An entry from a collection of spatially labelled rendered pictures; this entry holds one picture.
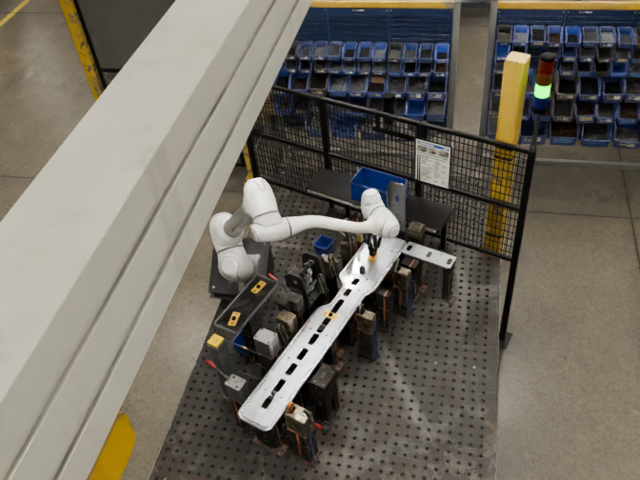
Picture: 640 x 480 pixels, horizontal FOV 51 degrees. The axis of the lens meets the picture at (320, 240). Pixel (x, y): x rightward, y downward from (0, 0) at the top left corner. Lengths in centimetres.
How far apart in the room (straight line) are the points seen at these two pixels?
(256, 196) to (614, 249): 305
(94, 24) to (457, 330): 360
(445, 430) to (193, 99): 300
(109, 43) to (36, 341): 537
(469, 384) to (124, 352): 319
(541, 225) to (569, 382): 144
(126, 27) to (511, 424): 393
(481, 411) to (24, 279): 319
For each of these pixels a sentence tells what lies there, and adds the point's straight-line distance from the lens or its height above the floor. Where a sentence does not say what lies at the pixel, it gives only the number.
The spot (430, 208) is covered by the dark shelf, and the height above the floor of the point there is 103.
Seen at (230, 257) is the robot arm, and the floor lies 109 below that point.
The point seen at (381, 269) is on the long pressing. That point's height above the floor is 100.
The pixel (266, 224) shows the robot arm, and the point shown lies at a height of 153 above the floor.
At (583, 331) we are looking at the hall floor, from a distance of 483.
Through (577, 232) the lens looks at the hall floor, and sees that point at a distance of 549.
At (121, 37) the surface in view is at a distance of 564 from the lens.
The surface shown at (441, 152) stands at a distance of 380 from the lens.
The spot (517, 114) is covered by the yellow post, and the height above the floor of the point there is 171.
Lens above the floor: 366
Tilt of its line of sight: 43 degrees down
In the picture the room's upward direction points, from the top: 7 degrees counter-clockwise
